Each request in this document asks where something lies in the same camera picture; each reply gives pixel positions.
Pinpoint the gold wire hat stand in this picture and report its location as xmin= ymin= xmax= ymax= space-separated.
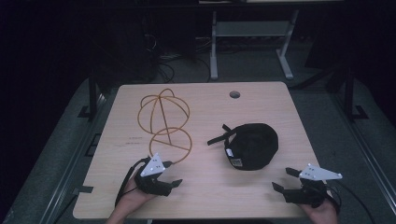
xmin=136 ymin=88 xmax=193 ymax=165

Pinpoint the grey metal stand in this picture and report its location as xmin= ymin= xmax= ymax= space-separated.
xmin=209 ymin=8 xmax=301 ymax=81

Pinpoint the black table edge bracket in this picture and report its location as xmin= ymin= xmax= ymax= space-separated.
xmin=72 ymin=185 xmax=94 ymax=196

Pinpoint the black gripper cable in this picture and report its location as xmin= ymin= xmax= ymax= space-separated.
xmin=326 ymin=180 xmax=377 ymax=224
xmin=114 ymin=157 xmax=151 ymax=208

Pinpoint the black cap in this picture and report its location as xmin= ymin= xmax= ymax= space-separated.
xmin=206 ymin=122 xmax=279 ymax=172

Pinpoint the black metal post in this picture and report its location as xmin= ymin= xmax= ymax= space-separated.
xmin=78 ymin=66 xmax=104 ymax=120
xmin=342 ymin=60 xmax=370 ymax=123

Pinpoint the person's right hand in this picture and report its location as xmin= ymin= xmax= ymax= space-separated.
xmin=299 ymin=199 xmax=340 ymax=224

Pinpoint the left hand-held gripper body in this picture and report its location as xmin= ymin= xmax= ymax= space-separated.
xmin=134 ymin=152 xmax=174 ymax=197

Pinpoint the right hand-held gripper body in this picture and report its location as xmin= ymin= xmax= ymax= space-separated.
xmin=282 ymin=162 xmax=344 ymax=208

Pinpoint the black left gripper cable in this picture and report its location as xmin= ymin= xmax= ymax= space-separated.
xmin=114 ymin=157 xmax=151 ymax=208

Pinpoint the person's left hand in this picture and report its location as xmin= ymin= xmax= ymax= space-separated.
xmin=123 ymin=176 xmax=157 ymax=212

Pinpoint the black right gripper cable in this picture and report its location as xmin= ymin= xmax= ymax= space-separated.
xmin=326 ymin=180 xmax=377 ymax=224

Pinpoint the tangle of floor cables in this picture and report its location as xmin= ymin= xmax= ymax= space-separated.
xmin=141 ymin=32 xmax=211 ymax=84

